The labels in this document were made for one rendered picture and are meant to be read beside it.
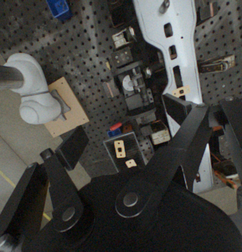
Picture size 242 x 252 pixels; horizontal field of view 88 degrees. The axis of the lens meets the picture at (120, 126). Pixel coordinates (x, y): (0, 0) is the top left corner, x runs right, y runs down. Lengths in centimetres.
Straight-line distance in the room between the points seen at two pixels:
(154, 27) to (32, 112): 72
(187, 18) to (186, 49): 11
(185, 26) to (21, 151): 249
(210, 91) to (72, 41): 99
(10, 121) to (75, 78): 157
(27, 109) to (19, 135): 159
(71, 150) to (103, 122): 85
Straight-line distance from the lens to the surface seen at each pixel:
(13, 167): 287
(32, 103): 85
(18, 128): 236
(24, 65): 84
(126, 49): 52
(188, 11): 72
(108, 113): 98
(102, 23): 98
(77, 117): 102
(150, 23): 67
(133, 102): 49
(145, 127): 59
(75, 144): 18
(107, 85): 56
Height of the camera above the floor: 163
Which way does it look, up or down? 68 degrees down
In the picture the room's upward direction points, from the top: 175 degrees counter-clockwise
